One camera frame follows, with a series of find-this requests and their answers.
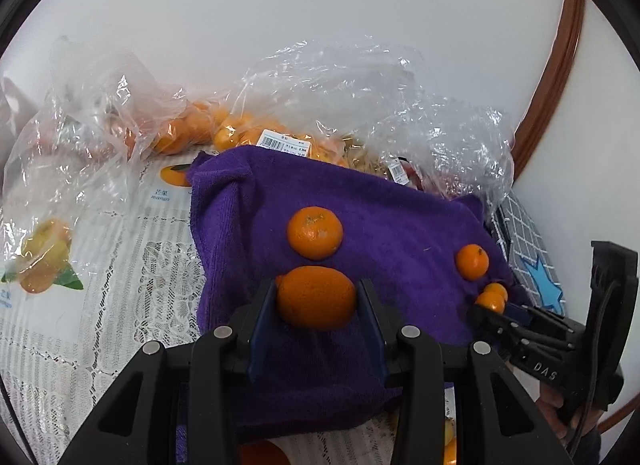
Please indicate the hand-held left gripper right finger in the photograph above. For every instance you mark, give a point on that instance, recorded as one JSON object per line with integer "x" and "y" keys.
{"x": 372, "y": 330}

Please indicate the red tomato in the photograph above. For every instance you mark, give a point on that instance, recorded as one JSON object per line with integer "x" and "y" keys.
{"x": 262, "y": 454}

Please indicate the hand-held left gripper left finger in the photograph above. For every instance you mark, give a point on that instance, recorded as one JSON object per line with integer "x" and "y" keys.
{"x": 262, "y": 325}

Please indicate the large mandarin orange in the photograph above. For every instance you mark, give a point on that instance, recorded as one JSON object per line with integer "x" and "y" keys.
{"x": 316, "y": 297}

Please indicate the crumpled clear plastic bag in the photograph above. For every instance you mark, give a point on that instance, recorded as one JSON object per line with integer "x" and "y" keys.
{"x": 85, "y": 110}

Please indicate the purple towel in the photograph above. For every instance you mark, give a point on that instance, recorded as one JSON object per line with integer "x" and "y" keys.
{"x": 400, "y": 225}

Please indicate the person's right hand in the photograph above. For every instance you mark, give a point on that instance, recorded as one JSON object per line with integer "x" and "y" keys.
{"x": 552, "y": 407}

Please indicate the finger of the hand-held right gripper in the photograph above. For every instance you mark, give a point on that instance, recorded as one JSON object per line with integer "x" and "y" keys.
{"x": 522, "y": 314}
{"x": 492, "y": 327}

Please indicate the pile of small oranges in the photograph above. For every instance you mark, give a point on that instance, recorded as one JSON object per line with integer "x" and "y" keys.
{"x": 235, "y": 132}

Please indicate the checked cloth with blue star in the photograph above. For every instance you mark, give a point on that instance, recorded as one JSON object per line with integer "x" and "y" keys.
{"x": 530, "y": 245}

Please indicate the small pale yellow fruit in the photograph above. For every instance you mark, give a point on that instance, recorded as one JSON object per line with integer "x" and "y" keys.
{"x": 448, "y": 428}

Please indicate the brown wooden door frame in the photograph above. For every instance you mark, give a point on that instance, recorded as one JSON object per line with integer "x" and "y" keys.
{"x": 555, "y": 75}

